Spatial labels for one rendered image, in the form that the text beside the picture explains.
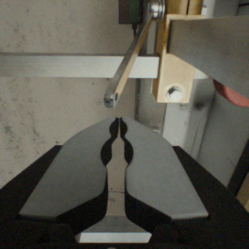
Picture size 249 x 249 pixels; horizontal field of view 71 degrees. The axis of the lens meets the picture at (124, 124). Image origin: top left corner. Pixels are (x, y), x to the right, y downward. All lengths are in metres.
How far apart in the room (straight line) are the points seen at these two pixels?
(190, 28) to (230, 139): 0.38
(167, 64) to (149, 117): 0.24
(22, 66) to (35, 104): 1.06
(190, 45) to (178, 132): 0.46
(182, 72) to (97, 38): 0.90
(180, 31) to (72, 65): 0.15
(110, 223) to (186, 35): 0.29
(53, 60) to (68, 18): 0.89
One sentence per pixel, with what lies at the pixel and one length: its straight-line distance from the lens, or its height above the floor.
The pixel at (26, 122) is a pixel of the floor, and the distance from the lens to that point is 1.46.
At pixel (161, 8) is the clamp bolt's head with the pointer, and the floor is 0.86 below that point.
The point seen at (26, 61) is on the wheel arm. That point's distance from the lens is 0.29.
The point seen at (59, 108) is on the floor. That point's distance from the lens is 1.31.
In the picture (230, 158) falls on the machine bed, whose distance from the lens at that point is 0.53.
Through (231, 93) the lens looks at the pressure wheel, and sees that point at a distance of 0.26.
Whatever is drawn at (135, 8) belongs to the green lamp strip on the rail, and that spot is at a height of 0.70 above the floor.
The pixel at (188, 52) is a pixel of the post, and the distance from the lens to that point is 0.18.
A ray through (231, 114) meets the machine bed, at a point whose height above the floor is 0.72.
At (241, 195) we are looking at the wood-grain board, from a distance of 0.45.
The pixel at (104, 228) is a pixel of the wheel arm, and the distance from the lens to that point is 0.33.
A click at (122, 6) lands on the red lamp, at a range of 0.42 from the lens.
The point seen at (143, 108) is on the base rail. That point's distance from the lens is 0.46.
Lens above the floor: 1.12
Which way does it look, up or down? 61 degrees down
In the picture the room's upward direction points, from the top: 179 degrees clockwise
